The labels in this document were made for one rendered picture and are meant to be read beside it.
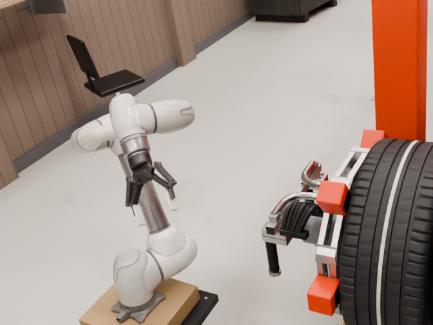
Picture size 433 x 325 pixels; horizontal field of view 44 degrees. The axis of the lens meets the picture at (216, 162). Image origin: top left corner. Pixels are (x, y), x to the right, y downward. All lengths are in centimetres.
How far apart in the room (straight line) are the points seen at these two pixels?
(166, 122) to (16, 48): 329
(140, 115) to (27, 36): 336
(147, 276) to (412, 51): 136
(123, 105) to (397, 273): 96
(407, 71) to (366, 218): 72
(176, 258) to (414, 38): 130
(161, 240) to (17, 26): 305
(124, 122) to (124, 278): 80
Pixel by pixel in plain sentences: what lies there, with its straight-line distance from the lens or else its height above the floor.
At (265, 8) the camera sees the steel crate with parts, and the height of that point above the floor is 22.
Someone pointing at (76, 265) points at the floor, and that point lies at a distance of 355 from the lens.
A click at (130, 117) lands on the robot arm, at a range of 175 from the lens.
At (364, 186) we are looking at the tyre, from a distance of 160.
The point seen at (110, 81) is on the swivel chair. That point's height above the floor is 50.
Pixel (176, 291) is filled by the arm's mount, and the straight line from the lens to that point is 251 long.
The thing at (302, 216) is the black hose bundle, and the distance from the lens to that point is 170.
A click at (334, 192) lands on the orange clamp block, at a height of 115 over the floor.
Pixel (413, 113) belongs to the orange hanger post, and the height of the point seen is 108.
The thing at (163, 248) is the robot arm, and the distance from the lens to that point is 236.
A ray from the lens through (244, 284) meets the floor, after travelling 305.
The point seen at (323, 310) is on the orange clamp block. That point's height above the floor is 83.
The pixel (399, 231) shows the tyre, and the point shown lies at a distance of 154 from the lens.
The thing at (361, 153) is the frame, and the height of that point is 112.
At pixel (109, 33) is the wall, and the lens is 578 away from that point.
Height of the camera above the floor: 200
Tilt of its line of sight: 28 degrees down
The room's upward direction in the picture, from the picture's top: 11 degrees counter-clockwise
